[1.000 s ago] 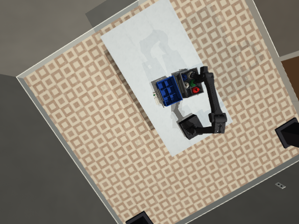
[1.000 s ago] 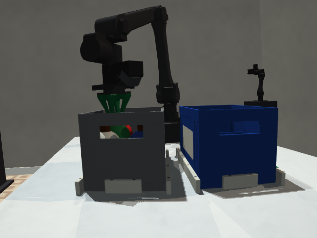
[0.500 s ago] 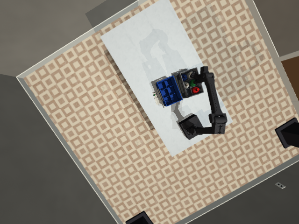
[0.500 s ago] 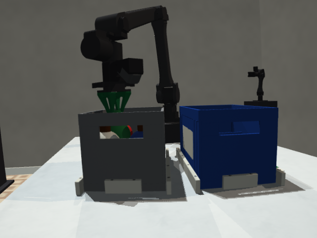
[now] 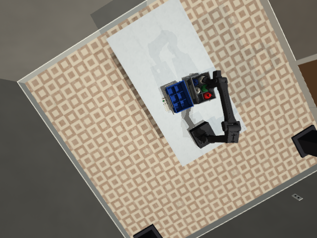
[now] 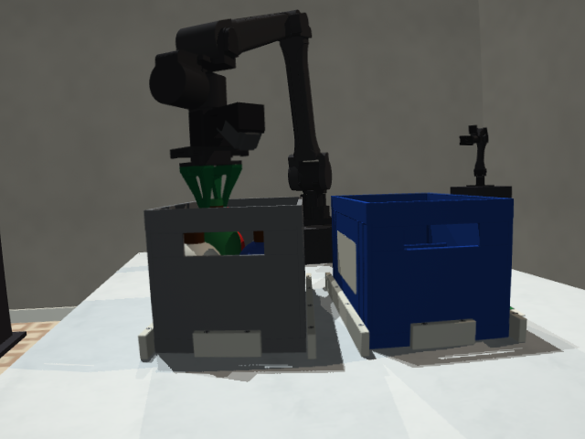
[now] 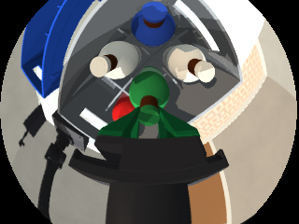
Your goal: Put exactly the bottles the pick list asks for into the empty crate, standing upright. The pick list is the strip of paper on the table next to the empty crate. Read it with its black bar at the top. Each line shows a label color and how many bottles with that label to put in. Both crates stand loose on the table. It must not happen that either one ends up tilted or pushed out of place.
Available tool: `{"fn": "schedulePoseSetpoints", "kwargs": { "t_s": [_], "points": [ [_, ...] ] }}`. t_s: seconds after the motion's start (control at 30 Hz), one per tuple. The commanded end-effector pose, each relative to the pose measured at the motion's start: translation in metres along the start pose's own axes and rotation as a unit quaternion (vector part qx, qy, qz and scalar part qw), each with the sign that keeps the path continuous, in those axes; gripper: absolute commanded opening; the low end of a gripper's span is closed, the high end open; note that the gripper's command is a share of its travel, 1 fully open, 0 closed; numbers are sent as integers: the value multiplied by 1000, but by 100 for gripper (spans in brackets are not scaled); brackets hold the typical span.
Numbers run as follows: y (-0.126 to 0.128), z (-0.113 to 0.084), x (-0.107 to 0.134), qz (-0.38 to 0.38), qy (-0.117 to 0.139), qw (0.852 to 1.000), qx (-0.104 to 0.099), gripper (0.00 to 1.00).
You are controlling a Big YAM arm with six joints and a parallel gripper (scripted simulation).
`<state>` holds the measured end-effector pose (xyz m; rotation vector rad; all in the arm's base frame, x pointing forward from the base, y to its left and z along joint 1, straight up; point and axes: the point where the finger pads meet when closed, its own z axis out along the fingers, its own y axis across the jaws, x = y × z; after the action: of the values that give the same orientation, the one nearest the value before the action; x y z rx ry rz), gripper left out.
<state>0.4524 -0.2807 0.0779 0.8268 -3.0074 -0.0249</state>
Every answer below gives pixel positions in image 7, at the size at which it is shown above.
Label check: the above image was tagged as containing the blue bottle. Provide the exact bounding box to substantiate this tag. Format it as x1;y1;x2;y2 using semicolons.
131;2;176;48

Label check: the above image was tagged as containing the cream bottle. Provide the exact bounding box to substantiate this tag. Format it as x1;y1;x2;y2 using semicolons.
163;44;215;82

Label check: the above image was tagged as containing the green bottle with pale green label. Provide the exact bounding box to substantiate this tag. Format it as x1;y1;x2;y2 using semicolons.
129;66;170;126

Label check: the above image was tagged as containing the white bottle with grey label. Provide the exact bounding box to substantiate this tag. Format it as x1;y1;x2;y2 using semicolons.
90;41;141;79

